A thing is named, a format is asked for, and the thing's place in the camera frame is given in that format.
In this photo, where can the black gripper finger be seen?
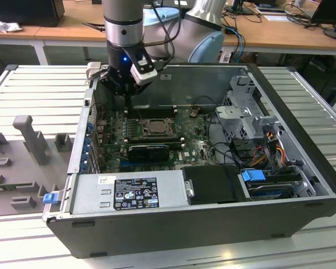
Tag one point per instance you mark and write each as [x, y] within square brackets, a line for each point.
[128, 106]

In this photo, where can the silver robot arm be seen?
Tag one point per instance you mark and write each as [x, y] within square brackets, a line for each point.
[123, 16]

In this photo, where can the CPU socket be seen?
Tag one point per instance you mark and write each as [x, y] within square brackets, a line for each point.
[145, 123]

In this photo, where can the black RAM slot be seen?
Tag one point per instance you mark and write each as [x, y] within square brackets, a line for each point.
[154, 113]
[154, 137]
[154, 116]
[154, 109]
[154, 142]

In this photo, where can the blue slot clip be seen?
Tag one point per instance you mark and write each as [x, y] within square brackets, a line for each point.
[90, 127]
[86, 146]
[85, 164]

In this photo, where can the grey case latch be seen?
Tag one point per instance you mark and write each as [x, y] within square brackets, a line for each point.
[93, 70]

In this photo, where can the white label sticker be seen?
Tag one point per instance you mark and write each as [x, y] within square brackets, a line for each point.
[165, 76]

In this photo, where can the black graphics card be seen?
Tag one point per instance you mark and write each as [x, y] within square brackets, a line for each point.
[148, 154]

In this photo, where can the pale blue teach pendant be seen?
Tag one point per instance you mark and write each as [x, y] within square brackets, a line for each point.
[156, 19]

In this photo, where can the round coin battery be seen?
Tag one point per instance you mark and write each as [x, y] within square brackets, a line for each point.
[193, 113]

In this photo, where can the wooden desk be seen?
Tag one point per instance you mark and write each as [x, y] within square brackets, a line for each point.
[282, 33]
[58, 30]

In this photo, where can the green motherboard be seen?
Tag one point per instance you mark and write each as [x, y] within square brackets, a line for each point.
[196, 140]

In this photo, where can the silver power supply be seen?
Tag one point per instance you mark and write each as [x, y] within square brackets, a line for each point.
[86, 193]

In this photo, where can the black computer monitor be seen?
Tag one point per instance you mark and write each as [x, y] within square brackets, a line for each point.
[25, 11]
[330, 11]

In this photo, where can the black plastic shroud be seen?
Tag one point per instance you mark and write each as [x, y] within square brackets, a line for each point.
[212, 182]

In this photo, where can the silver metal drive cage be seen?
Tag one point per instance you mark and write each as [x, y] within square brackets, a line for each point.
[240, 123]

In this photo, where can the grey parts rack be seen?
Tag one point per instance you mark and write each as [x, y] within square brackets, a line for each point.
[30, 168]

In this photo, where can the crumpled white paper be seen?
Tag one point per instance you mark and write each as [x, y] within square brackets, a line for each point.
[5, 26]

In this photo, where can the blue plastic latch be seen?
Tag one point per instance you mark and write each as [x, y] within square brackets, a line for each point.
[50, 199]

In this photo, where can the black grey PC case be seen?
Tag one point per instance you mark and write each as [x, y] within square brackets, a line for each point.
[156, 232]

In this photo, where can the hard disk in blue carrier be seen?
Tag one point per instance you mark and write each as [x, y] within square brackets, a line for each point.
[253, 179]

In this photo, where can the green RAM stick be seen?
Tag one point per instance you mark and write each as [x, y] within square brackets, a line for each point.
[2, 188]

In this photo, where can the white paper sheets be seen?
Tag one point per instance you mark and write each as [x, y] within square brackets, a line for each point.
[274, 17]

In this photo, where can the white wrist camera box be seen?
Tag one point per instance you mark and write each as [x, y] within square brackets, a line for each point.
[144, 74]

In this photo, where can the black plastic bracket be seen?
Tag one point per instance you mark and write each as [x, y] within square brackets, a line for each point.
[240, 151]

